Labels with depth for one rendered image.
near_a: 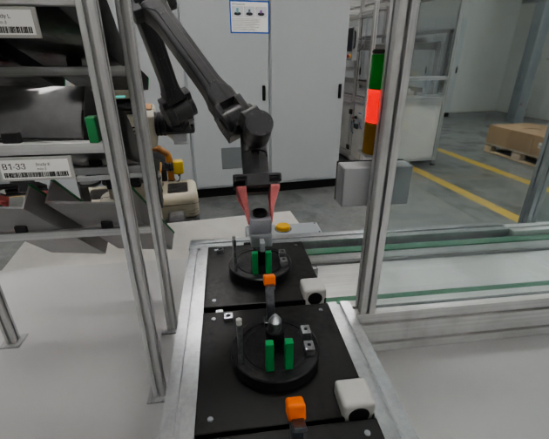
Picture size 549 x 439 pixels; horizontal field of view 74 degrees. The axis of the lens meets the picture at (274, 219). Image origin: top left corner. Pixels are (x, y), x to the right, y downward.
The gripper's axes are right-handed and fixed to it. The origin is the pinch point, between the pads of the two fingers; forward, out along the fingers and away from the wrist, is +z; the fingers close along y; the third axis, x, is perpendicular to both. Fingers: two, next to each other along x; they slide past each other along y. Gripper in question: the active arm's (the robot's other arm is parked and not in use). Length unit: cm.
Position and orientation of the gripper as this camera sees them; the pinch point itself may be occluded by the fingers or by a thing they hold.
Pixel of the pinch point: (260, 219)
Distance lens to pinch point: 76.0
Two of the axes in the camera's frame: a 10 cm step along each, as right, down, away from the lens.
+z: 0.9, 9.7, -2.4
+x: -1.0, 2.5, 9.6
